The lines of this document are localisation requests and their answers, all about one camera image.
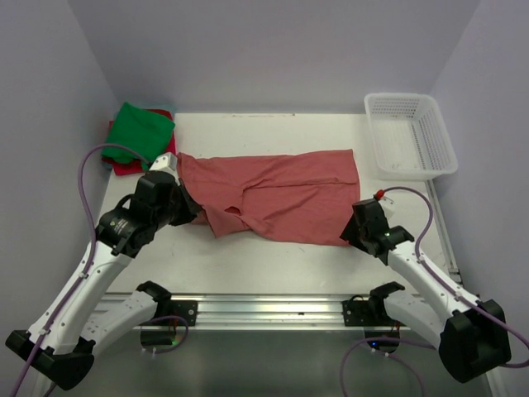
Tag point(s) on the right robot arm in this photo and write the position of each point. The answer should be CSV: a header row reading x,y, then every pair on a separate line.
x,y
466,332

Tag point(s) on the salmon pink t shirt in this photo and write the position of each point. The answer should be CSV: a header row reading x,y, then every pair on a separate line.
x,y
303,198

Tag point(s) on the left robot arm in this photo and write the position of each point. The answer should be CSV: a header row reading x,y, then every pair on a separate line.
x,y
64,342

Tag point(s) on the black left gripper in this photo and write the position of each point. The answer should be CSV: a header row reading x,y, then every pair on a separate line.
x,y
179,191

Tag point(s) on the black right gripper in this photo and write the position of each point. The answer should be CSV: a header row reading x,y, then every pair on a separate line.
x,y
350,234

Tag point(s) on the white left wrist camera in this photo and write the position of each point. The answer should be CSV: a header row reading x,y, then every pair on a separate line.
x,y
167,163

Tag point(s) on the green folded t shirt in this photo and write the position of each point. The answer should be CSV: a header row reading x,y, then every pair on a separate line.
x,y
148,132

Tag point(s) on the white plastic basket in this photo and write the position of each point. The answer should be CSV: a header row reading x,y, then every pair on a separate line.
x,y
409,137

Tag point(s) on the aluminium mounting rail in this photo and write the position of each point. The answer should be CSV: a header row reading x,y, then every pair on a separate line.
x,y
327,312

